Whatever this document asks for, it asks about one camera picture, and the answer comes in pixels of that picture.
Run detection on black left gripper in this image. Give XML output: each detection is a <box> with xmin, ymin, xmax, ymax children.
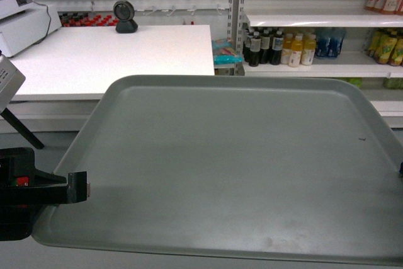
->
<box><xmin>1</xmin><ymin>147</ymin><xmax>90</xmax><ymax>241</ymax></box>

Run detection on grey silver tray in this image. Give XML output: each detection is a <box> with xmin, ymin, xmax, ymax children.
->
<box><xmin>32</xmin><ymin>76</ymin><xmax>402</xmax><ymax>266</ymax></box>

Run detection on white checkout counter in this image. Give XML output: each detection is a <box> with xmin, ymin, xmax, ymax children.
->
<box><xmin>10</xmin><ymin>25</ymin><xmax>214</xmax><ymax>101</ymax></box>

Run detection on white cash register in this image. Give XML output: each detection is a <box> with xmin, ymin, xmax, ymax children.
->
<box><xmin>1</xmin><ymin>0</ymin><xmax>62</xmax><ymax>57</ymax></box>

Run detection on black barcode scanner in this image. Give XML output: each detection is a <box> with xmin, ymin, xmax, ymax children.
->
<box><xmin>113</xmin><ymin>1</ymin><xmax>138</xmax><ymax>33</ymax></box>

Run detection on teal snack bag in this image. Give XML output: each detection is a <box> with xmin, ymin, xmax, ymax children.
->
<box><xmin>212</xmin><ymin>38</ymin><xmax>242</xmax><ymax>66</ymax></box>

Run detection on white metal shelf rack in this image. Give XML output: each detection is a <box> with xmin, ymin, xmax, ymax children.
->
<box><xmin>229</xmin><ymin>0</ymin><xmax>403</xmax><ymax>125</ymax></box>

